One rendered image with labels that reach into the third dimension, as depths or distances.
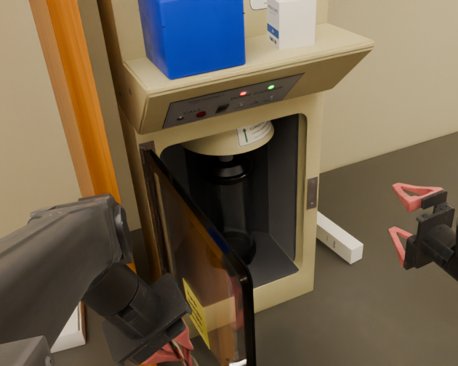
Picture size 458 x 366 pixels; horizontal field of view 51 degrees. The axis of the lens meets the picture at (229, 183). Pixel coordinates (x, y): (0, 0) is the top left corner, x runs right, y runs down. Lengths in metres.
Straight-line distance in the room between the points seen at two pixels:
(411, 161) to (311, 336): 0.75
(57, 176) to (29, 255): 0.96
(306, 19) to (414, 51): 0.92
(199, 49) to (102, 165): 0.18
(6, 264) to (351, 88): 1.29
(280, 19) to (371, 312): 0.64
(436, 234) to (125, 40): 0.54
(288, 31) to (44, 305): 0.50
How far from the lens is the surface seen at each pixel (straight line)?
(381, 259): 1.18
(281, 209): 1.00
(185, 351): 0.64
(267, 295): 1.01
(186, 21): 0.56
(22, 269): 0.23
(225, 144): 0.79
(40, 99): 1.12
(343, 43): 0.68
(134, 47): 0.66
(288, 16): 0.65
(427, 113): 1.70
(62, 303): 0.28
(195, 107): 0.64
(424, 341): 1.03
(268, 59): 0.62
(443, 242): 0.79
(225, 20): 0.58
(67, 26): 0.55
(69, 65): 0.56
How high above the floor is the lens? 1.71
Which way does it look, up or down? 33 degrees down
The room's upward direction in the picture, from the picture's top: 4 degrees counter-clockwise
